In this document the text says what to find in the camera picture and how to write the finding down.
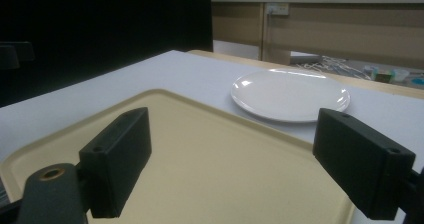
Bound beige plastic tray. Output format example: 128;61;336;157
0;88;356;224

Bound bundle of white cables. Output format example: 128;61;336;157
295;55;371;81

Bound small clear plastic containers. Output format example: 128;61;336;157
363;65;424;88

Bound white wall socket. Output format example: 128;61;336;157
265;3;290;16

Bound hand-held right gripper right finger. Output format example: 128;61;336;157
312;107;417;221

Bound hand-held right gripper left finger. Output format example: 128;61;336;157
78;106;153;219

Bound white round plate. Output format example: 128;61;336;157
230;68;352;124

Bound black curtain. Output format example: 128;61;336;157
0;0;214;108

